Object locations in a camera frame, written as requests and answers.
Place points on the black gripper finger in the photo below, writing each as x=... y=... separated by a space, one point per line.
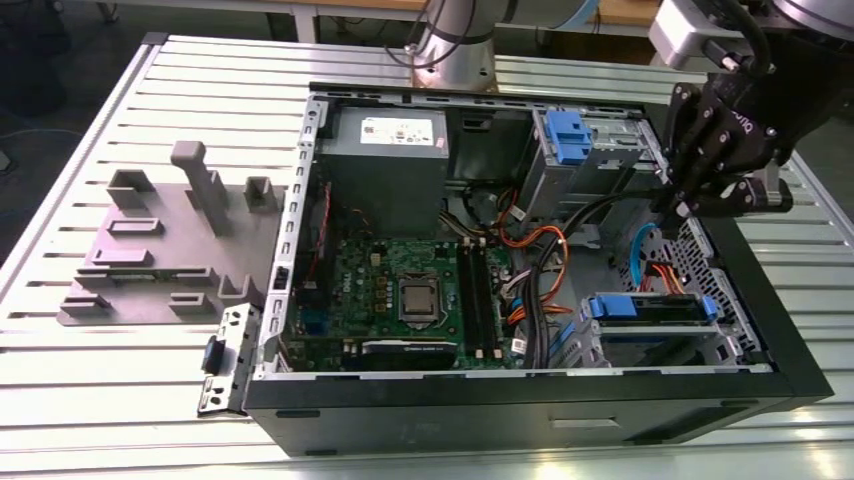
x=727 y=200
x=687 y=140

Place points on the hard disk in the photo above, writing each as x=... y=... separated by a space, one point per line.
x=617 y=305

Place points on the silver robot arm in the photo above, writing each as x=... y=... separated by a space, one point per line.
x=454 y=55

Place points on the metal disk bay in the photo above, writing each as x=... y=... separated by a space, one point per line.
x=661 y=332

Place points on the blue drive bay latch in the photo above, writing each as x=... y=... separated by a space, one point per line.
x=567 y=135

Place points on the metal drive cage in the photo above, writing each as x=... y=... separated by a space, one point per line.
x=556 y=190

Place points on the wooden top desk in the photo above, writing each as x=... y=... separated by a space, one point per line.
x=627 y=12

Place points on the black RAM slot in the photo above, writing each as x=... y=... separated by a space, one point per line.
x=468 y=300
x=487 y=300

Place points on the green motherboard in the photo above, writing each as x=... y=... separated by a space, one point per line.
x=427 y=260

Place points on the grey power supply unit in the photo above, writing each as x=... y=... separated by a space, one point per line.
x=387 y=190

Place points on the CPU socket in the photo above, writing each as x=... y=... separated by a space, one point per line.
x=440 y=302

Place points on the silver CPU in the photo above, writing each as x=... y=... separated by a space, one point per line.
x=418 y=302

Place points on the black graphics card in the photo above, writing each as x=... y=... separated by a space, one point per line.
x=407 y=352

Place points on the black PC case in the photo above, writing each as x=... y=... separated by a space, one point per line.
x=467 y=415

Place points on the grey parts rack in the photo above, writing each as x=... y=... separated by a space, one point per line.
x=187 y=250

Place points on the green RAM stick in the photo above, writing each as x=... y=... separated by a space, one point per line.
x=143 y=275

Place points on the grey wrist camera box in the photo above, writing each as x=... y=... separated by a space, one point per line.
x=681 y=35

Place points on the metal card retention bracket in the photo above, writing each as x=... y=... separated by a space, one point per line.
x=235 y=325

